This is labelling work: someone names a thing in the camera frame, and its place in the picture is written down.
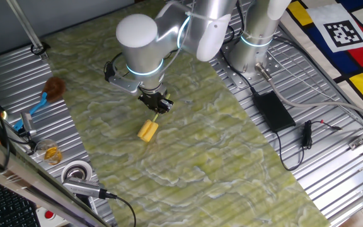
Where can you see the grey emergency stop box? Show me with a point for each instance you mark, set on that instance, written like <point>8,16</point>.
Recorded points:
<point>47,216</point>

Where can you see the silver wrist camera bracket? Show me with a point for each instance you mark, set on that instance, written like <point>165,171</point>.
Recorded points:
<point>124,83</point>

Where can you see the green marble pattern mat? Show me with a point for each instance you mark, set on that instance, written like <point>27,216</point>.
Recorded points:
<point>200,157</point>

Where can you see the black power adapter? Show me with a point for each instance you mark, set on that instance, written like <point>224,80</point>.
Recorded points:
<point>273,112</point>

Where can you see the black keyboard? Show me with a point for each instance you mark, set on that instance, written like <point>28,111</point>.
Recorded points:
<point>11,211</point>

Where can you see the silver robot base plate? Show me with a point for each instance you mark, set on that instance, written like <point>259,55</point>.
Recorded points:
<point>236,79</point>

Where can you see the aluminium frame bar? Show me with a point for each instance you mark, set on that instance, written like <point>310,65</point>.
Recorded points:
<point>27,179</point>

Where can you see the colourful block pattern cloth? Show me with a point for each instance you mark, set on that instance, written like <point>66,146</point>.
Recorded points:
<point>358,53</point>

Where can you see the aluminium pole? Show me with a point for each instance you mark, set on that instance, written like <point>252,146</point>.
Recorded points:
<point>25,26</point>

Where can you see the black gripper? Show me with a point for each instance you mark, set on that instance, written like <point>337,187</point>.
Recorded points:
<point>152,98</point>

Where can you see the glass cup with yellow liquid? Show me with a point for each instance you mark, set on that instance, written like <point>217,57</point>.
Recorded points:
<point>50,153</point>

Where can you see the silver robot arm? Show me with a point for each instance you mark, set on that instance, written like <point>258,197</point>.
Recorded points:
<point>137,41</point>

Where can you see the white marker tag sheet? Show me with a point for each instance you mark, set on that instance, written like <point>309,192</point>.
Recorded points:
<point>342,33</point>

